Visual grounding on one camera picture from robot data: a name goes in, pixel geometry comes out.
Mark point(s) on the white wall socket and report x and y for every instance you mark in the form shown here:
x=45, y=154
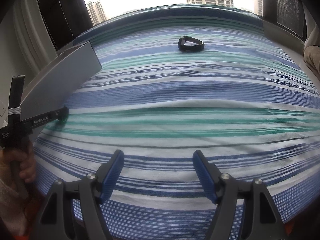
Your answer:
x=3, y=110

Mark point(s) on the person's left hand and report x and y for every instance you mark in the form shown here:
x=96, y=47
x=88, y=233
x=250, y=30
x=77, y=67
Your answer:
x=23, y=155

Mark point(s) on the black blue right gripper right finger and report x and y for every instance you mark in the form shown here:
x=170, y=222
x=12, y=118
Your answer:
x=260, y=217

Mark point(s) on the white curtain right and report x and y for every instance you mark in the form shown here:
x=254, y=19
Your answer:
x=312, y=37

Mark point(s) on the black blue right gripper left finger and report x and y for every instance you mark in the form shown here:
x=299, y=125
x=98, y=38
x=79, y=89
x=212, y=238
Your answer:
x=71, y=210

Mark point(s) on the blue green striped bed sheet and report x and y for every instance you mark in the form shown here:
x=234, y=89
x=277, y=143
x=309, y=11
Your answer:
x=246, y=102

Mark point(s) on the white curtain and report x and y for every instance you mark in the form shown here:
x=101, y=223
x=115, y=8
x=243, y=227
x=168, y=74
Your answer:
x=32, y=35
x=312, y=37

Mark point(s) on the beige folded blanket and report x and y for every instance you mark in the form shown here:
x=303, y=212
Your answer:
x=312, y=59

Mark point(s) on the white curtain left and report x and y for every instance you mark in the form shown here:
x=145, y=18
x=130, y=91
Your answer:
x=32, y=35

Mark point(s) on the black wristband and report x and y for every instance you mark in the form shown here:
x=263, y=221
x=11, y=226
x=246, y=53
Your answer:
x=190, y=44

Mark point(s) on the grey bed side board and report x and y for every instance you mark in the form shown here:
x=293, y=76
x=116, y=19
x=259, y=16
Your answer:
x=59, y=79

